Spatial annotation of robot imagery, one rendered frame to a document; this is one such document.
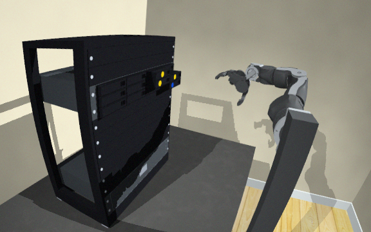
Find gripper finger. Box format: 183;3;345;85
237;89;249;106
215;70;234;79

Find black server rack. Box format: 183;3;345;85
23;35;181;228

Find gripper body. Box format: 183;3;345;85
228;69;256;93

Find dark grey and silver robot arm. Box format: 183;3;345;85
245;63;311;151

